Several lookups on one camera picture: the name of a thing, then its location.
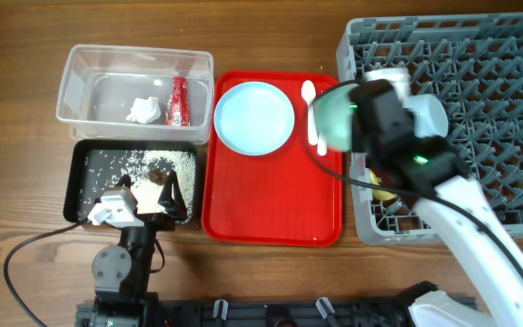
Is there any mint green bowl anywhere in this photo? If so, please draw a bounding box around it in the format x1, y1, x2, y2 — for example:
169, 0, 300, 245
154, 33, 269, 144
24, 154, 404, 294
312, 84, 357, 152

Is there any yellow plastic cup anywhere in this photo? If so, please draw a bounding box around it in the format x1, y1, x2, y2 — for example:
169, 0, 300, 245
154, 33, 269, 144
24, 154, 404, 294
369, 167, 401, 203

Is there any black waste tray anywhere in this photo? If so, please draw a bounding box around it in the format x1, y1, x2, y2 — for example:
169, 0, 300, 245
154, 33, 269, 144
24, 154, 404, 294
64, 140, 202, 224

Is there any grey dishwasher rack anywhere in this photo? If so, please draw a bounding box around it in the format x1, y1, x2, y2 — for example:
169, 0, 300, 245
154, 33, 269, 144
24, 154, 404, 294
336, 13, 523, 238

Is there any white rice pile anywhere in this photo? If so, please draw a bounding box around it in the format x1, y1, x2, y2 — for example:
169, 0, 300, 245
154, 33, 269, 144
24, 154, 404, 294
77, 149, 197, 222

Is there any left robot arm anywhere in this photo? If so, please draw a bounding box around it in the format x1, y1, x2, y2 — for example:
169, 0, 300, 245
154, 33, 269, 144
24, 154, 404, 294
75, 171, 187, 327

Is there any small light blue bowl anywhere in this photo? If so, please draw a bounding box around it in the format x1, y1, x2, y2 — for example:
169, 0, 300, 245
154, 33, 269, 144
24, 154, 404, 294
404, 94, 449, 138

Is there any large light blue plate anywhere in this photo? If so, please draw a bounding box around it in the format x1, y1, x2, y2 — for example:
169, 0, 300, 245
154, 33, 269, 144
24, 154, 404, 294
213, 82, 295, 156

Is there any brown food scrap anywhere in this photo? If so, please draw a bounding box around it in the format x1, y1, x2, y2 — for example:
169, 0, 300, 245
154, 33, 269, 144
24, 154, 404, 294
148, 168, 168, 185

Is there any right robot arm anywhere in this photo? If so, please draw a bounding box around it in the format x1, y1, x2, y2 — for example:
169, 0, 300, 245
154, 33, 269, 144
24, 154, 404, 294
349, 80, 523, 326

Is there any white napkin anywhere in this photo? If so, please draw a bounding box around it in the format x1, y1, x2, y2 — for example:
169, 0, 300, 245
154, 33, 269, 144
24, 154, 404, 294
126, 96, 161, 124

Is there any red serving tray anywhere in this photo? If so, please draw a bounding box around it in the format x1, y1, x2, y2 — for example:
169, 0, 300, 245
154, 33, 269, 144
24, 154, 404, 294
202, 70, 343, 247

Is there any red ketchup packet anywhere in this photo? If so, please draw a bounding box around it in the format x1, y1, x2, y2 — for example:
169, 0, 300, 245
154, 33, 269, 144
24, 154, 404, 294
165, 76, 191, 126

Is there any clear plastic bin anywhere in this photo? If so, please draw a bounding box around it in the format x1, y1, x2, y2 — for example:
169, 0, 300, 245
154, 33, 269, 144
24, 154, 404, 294
56, 45, 214, 144

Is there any white plastic spoon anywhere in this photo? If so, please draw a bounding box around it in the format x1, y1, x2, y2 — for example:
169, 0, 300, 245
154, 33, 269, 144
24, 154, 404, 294
301, 80, 318, 145

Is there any white plastic fork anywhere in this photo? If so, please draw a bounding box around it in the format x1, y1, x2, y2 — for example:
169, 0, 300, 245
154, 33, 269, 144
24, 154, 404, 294
317, 134, 328, 156

